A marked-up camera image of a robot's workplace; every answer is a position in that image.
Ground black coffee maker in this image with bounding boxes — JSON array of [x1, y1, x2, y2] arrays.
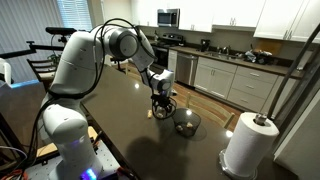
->
[[200, 39, 210, 52]]

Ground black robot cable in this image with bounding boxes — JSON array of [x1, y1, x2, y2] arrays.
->
[[16, 18, 158, 180]]

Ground stainless dishwasher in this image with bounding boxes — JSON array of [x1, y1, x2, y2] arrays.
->
[[176, 52, 198, 86]]

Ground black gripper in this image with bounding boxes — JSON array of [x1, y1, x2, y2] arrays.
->
[[151, 94, 171, 117]]

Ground white paper towel roll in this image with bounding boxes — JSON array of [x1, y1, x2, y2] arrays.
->
[[219, 112, 279, 180]]

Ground packaged burger candy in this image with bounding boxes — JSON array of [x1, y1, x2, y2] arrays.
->
[[147, 110, 153, 119], [157, 113, 164, 118], [176, 125, 183, 131], [186, 122, 193, 128]]

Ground dark wooden chair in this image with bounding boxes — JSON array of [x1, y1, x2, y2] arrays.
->
[[27, 59, 57, 89]]

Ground white upper cabinets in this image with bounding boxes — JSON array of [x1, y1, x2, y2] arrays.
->
[[130, 0, 320, 42]]

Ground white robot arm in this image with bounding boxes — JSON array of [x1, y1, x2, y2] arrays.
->
[[41, 24, 174, 180]]

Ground kitchen faucet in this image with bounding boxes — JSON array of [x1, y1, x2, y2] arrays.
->
[[217, 46, 231, 55]]

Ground black camera on stand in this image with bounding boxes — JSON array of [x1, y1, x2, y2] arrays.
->
[[45, 27, 77, 36]]

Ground white lower drawer cabinets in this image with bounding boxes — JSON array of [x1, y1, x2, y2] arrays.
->
[[168, 47, 288, 113]]

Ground white wooden chair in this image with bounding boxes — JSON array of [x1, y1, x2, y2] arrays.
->
[[185, 93, 235, 129]]

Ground microwave oven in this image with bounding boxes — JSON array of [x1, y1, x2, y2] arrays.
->
[[157, 9, 180, 28]]

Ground black stove range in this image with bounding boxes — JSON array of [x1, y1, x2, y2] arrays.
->
[[152, 33, 184, 68]]

